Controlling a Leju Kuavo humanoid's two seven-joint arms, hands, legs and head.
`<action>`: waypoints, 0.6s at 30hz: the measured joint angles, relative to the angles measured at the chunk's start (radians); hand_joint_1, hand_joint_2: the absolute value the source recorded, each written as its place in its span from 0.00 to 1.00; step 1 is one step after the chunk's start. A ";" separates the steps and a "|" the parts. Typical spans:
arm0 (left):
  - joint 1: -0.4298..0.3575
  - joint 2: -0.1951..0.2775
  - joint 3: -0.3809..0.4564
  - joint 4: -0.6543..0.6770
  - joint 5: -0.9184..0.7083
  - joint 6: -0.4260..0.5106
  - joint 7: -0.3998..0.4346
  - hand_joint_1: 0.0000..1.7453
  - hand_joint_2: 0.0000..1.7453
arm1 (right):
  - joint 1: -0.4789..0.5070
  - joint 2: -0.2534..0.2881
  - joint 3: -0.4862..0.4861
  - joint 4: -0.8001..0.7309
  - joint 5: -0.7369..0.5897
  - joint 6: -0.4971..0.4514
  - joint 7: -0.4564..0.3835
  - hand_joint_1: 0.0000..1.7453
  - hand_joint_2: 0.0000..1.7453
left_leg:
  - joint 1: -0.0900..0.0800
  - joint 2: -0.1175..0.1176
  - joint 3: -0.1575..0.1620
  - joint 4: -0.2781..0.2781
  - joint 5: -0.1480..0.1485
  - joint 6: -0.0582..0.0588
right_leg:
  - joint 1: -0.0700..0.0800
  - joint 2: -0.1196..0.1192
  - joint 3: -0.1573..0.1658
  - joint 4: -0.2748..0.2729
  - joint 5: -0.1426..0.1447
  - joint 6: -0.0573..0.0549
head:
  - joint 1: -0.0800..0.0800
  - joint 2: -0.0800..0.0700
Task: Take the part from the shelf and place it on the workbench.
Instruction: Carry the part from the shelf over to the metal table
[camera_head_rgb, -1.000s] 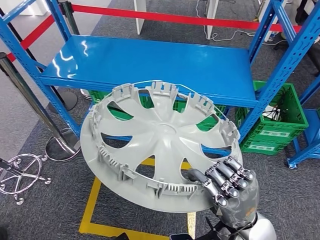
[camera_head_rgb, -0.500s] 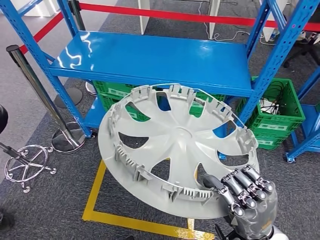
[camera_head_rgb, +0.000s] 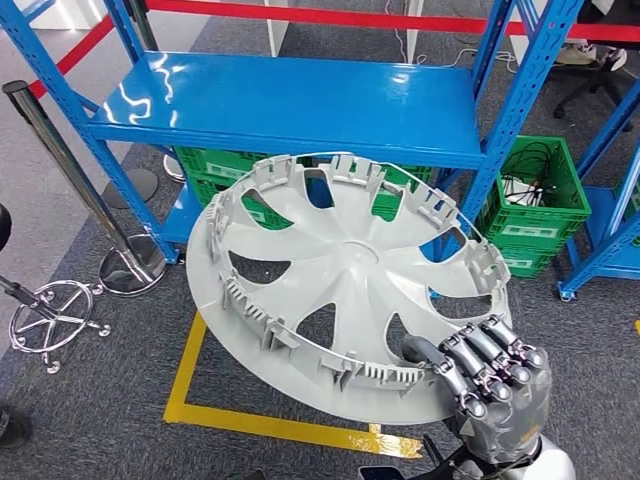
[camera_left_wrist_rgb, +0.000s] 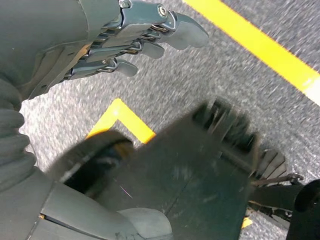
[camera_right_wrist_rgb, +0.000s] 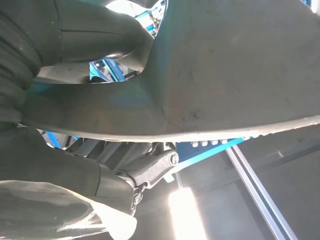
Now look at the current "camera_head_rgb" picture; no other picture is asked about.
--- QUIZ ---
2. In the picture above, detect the person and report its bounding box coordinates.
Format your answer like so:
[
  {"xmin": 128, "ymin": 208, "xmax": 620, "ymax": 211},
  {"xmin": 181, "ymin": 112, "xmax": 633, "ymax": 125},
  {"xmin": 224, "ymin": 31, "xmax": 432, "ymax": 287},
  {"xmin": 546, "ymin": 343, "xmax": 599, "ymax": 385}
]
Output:
[{"xmin": 553, "ymin": 0, "xmax": 640, "ymax": 73}]

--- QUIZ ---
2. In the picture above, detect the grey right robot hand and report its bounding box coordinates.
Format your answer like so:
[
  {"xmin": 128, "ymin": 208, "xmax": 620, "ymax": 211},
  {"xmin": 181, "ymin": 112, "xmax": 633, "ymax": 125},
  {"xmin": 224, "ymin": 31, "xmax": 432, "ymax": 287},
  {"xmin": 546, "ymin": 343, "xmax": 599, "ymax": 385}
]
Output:
[{"xmin": 401, "ymin": 316, "xmax": 553, "ymax": 466}]

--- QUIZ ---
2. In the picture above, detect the white desk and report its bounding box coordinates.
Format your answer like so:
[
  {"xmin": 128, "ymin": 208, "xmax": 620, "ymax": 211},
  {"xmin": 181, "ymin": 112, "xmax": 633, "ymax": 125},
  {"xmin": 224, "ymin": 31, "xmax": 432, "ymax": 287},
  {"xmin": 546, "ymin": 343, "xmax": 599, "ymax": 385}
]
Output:
[{"xmin": 263, "ymin": 0, "xmax": 290, "ymax": 58}]

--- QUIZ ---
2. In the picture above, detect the white desk panel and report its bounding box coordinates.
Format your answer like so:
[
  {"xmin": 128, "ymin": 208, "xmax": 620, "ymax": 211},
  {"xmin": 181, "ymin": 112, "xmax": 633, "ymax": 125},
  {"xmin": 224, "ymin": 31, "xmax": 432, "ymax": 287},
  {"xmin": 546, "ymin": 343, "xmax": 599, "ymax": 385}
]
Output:
[{"xmin": 405, "ymin": 0, "xmax": 426, "ymax": 65}]

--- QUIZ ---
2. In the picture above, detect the black shoe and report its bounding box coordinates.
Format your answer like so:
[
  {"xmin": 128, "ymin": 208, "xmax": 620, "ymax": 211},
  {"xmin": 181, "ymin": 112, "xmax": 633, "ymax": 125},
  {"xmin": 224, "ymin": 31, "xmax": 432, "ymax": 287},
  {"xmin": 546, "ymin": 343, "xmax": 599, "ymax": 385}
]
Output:
[{"xmin": 0, "ymin": 407, "xmax": 35, "ymax": 450}]

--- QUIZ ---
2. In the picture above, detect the dark round floor base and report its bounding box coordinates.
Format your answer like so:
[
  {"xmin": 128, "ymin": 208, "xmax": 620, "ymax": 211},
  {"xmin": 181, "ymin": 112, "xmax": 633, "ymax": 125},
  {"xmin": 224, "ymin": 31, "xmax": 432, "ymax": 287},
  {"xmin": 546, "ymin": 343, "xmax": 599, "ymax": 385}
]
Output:
[{"xmin": 101, "ymin": 167, "xmax": 159, "ymax": 208}]

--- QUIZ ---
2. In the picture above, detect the grey plastic wheel cover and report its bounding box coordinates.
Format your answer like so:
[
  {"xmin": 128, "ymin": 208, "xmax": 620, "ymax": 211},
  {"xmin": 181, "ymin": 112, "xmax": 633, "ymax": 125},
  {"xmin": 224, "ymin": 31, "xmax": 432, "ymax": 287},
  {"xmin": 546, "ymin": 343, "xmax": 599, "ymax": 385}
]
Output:
[{"xmin": 186, "ymin": 153, "xmax": 513, "ymax": 426}]

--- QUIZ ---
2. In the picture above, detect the green plastic crate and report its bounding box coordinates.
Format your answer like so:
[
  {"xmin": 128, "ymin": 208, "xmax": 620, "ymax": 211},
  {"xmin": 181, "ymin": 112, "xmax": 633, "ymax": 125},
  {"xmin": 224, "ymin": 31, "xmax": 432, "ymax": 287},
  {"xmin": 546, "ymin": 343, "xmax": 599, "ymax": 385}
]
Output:
[
  {"xmin": 370, "ymin": 162, "xmax": 434, "ymax": 224},
  {"xmin": 475, "ymin": 135, "xmax": 592, "ymax": 251},
  {"xmin": 174, "ymin": 145, "xmax": 294, "ymax": 230},
  {"xmin": 612, "ymin": 173, "xmax": 640, "ymax": 248},
  {"xmin": 492, "ymin": 243, "xmax": 564, "ymax": 280}
]

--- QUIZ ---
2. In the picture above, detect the black cable bundle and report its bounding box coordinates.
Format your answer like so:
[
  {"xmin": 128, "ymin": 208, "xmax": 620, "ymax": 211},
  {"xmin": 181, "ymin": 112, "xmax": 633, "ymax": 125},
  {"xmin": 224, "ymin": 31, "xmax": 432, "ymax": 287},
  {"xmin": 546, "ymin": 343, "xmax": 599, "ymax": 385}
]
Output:
[{"xmin": 500, "ymin": 148, "xmax": 551, "ymax": 207}]

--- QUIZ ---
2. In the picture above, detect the red barrier belt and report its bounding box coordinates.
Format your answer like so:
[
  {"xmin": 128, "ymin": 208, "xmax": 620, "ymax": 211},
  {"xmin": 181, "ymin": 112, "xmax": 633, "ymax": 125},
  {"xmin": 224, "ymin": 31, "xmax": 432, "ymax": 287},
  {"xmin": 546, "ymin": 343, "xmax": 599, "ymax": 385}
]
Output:
[
  {"xmin": 27, "ymin": 14, "xmax": 116, "ymax": 101},
  {"xmin": 145, "ymin": 0, "xmax": 640, "ymax": 44}
]

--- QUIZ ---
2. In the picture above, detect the black office chair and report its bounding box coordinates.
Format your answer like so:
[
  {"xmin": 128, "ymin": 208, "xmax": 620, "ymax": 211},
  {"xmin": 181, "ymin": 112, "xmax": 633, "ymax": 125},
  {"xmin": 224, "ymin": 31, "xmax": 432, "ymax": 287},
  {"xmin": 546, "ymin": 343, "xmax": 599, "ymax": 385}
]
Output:
[{"xmin": 552, "ymin": 46, "xmax": 635, "ymax": 134}]

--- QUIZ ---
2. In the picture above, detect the chrome star base stool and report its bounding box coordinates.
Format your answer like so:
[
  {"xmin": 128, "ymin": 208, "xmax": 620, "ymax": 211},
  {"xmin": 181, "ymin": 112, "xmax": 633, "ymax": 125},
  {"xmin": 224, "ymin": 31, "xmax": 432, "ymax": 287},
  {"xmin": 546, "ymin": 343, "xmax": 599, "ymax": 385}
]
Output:
[{"xmin": 0, "ymin": 203, "xmax": 112, "ymax": 376}]

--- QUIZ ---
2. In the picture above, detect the yellow floor tape square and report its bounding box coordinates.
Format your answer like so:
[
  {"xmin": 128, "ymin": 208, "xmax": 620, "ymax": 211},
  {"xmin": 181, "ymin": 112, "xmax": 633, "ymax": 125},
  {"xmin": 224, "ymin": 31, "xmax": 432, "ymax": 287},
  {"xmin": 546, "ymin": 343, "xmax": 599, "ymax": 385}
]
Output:
[{"xmin": 163, "ymin": 311, "xmax": 423, "ymax": 460}]

